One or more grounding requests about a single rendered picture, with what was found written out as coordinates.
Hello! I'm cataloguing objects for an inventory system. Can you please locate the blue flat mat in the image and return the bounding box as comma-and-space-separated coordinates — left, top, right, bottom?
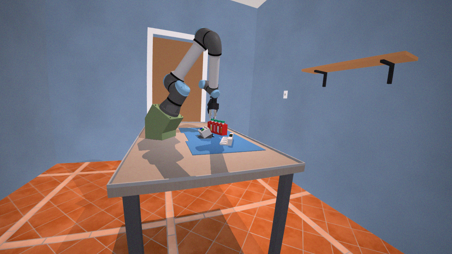
179, 128, 265, 155

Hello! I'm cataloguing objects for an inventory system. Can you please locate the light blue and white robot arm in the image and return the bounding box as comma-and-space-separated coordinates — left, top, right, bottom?
159, 27, 222, 117

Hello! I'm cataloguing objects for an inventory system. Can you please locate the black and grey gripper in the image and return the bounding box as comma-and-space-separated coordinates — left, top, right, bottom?
207, 96, 219, 120

